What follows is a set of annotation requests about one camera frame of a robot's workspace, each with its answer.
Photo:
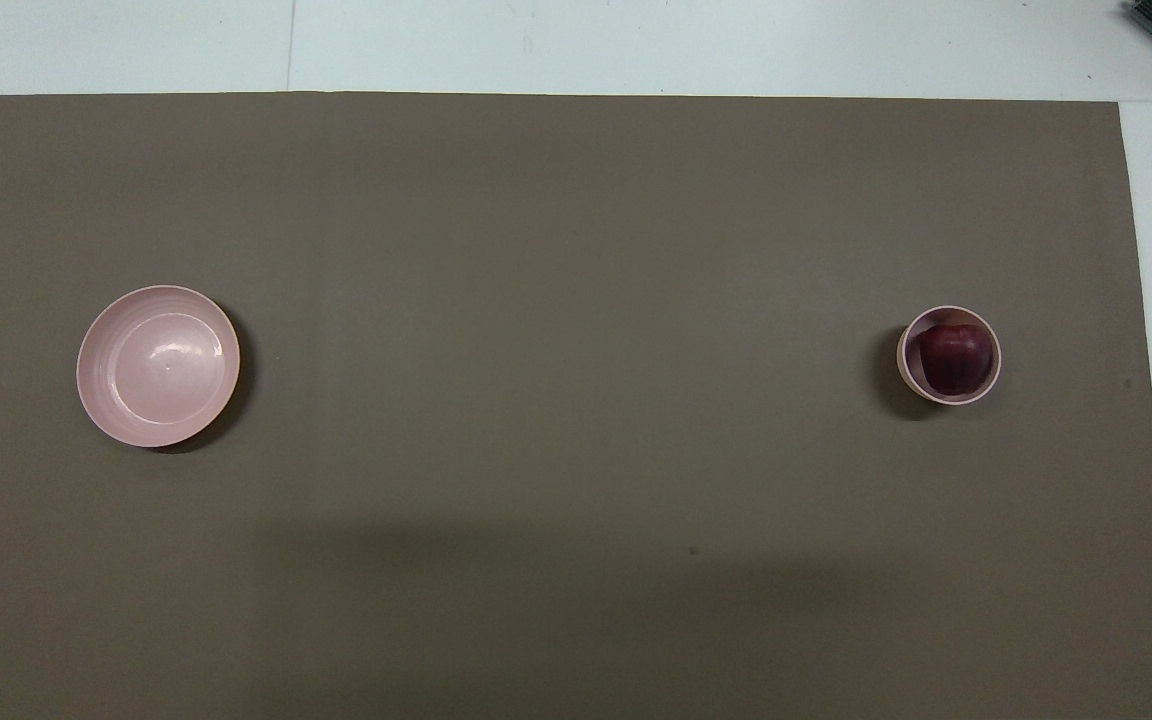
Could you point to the dark red apple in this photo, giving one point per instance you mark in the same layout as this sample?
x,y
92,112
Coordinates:
x,y
956,358

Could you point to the pink plate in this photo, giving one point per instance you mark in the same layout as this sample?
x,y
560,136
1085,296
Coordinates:
x,y
158,365

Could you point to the pink bowl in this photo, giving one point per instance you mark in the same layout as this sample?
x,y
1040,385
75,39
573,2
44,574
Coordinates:
x,y
904,365

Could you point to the brown table mat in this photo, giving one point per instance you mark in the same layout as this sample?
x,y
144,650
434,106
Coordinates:
x,y
556,400

